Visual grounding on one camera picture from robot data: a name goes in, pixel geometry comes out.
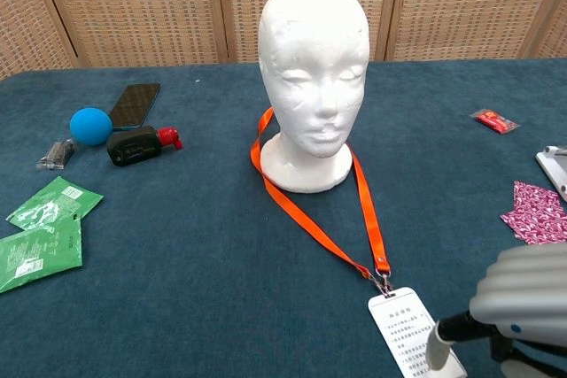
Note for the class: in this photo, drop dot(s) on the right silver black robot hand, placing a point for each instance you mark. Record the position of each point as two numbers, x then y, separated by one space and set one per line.
527 289

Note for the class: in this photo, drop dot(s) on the white ID badge card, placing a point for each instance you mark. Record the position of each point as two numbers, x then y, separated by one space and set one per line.
398 329

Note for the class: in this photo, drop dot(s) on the magenta patterned packet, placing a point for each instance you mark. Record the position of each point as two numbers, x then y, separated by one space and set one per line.
536 218

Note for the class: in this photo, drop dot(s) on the white metal stand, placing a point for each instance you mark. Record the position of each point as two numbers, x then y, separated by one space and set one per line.
553 170

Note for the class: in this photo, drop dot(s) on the red snack packet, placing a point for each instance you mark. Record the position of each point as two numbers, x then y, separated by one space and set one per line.
494 120

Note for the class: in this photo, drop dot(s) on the white foam mannequin head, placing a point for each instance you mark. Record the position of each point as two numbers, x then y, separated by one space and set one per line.
310 64

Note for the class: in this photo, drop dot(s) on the blue felt table cover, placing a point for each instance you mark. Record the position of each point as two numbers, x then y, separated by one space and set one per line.
177 307

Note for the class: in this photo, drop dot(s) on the black bottle with red cap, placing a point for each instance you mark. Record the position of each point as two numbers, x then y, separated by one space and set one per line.
133 147

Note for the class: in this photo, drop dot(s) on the black smartphone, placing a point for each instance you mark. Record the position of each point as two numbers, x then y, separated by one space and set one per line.
135 103

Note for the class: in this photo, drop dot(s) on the blue ball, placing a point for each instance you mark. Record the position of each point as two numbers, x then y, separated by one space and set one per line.
90 125

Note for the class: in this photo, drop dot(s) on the small green sachet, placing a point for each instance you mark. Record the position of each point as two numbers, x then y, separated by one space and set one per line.
53 205

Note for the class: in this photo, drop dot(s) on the large green sachet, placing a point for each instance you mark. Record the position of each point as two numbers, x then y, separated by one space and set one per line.
40 254

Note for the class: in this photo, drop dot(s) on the small clear packet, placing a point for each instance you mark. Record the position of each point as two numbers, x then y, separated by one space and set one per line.
55 156

